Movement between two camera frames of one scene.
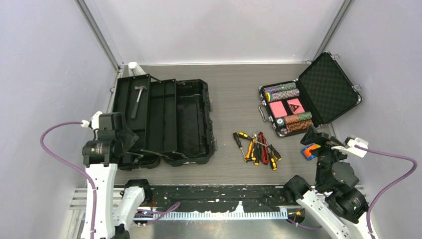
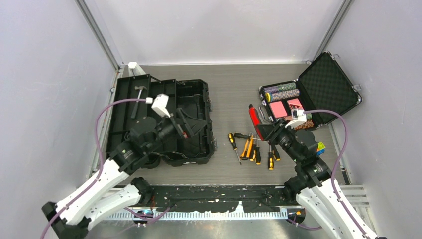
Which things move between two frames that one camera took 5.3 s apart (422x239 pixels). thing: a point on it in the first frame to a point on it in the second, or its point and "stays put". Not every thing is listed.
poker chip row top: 273,89 stays put
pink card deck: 277,109 stays put
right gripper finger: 311,136 to 266,131
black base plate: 221,198 stays put
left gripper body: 128,137 to 167,131
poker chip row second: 272,95 stays put
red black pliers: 263,148 to 259,127
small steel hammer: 140,87 stays put
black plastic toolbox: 172,120 stays put
